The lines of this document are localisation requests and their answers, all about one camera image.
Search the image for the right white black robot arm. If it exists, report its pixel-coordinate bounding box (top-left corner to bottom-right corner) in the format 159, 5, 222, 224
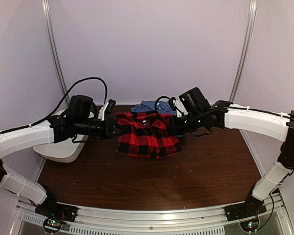
169, 87, 294, 216

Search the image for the right aluminium corner post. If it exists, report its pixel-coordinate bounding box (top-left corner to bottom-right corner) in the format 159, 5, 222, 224
229, 0, 257, 102

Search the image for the left circuit board with leds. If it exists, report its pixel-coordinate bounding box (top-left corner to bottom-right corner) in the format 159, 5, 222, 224
43, 218, 63, 233

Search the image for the aluminium corner post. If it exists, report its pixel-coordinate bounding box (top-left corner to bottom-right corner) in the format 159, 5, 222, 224
41, 0, 67, 94
229, 0, 257, 102

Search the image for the right circuit board with leds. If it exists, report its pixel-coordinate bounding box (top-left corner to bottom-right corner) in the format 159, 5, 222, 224
240, 219, 260, 233

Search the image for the white plastic bin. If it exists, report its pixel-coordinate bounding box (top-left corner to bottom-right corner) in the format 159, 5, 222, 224
33, 109, 88, 164

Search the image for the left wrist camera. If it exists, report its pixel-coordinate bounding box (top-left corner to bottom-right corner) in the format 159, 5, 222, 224
98, 99, 116, 121

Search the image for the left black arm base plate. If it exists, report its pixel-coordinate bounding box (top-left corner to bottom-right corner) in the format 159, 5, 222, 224
35, 204, 77, 222

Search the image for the red black plaid shirt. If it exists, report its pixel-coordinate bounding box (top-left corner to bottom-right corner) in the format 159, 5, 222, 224
116, 111, 182, 159

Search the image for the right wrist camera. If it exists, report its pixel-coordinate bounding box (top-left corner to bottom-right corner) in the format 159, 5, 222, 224
169, 97, 188, 118

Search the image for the circuit board with leds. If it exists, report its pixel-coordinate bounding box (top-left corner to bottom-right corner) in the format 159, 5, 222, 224
43, 218, 63, 233
240, 219, 260, 233

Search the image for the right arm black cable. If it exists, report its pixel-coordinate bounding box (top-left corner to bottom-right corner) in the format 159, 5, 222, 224
154, 95, 173, 116

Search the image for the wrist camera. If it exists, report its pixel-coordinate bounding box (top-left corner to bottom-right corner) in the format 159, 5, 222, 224
169, 97, 188, 118
98, 99, 116, 121

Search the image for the blue checked shirt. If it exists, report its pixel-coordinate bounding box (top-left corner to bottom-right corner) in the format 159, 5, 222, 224
131, 100, 176, 116

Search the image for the aluminium front frame rail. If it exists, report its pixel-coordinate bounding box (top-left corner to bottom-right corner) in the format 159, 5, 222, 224
9, 193, 294, 235

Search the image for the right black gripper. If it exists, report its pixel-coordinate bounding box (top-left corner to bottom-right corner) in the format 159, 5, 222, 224
167, 110, 204, 135

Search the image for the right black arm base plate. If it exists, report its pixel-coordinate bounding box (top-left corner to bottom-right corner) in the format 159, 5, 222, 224
224, 202, 267, 221

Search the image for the left aluminium corner post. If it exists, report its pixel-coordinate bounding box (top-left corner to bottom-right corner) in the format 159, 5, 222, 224
41, 0, 67, 94

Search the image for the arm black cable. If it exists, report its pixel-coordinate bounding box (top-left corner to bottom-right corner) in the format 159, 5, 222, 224
0, 77, 109, 135
154, 95, 173, 116

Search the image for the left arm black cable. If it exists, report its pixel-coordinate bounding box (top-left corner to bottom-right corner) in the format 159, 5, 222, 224
0, 77, 109, 135

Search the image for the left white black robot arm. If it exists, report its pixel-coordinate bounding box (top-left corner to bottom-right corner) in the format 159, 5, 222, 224
0, 95, 117, 217

